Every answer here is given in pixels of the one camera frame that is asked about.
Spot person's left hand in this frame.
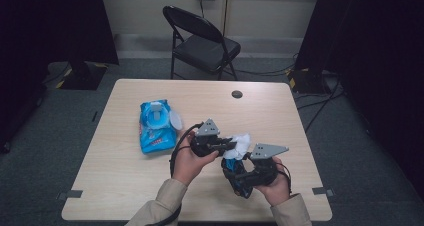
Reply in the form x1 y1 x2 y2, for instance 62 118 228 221
171 133 220 187

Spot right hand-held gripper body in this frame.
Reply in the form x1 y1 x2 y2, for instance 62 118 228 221
247 142 290 187

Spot person's right hand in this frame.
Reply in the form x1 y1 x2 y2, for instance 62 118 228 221
255 157 292 207

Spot black folding chair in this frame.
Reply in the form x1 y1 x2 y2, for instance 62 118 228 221
162 5 242 82

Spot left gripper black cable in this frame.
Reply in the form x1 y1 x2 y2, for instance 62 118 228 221
145 121 205 226

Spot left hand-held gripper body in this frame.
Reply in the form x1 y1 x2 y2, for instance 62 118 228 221
190 118 223 158

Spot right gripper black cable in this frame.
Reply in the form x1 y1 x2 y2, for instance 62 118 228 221
274 161 293 196

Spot beige wall conduit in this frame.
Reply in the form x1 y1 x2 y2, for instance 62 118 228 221
222 0 232 38

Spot blue wet wipe packet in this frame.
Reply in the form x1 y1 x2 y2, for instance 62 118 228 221
138 98 184 156

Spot black stand base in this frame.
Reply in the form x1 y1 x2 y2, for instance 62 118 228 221
55 61 109 91
286 67 332 95

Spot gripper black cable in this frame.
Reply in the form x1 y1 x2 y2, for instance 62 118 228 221
145 121 205 226
274 161 293 196

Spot white wet wipe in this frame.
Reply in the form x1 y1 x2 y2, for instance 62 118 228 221
222 132 252 161
149 101 164 121

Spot grey tape strip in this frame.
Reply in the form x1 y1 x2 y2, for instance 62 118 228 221
56 189 84 201
311 186 335 198

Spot black floor cable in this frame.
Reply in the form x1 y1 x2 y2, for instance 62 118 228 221
295 75 346 134
233 63 298 78

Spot black curtain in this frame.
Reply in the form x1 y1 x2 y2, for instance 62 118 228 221
0 0 120 154
294 0 424 201

